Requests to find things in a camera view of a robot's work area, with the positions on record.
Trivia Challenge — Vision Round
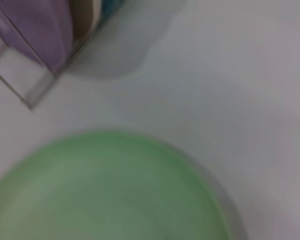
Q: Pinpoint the clear acrylic plate rack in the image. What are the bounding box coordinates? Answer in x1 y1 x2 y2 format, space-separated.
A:
0 0 127 111

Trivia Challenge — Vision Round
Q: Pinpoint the lilac purple plate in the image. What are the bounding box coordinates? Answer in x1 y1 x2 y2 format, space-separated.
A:
0 0 75 73

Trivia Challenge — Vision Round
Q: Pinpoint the light green plate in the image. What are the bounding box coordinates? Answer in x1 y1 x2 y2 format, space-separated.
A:
0 130 235 240

